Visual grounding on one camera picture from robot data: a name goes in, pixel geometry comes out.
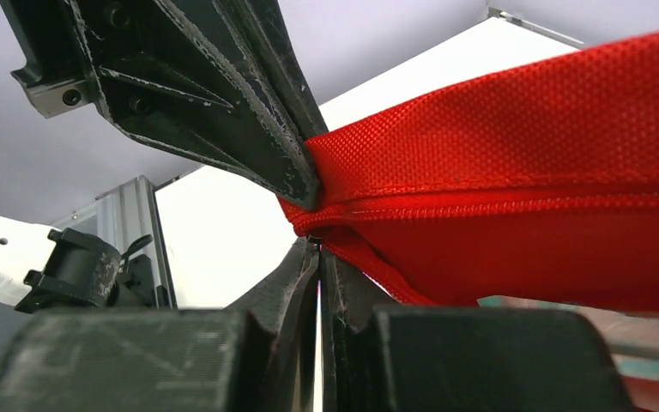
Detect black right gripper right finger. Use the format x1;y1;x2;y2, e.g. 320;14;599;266
319;251;634;411

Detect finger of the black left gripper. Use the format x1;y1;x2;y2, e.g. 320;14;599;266
212;1;328;140

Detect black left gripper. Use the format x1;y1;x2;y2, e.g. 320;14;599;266
0;0;320;209

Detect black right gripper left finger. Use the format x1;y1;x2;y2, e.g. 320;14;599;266
0;239;319;412

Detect red first aid pouch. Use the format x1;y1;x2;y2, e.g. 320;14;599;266
281;33;659;313

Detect left side frame rail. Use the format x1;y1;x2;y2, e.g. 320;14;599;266
51;176;178;309

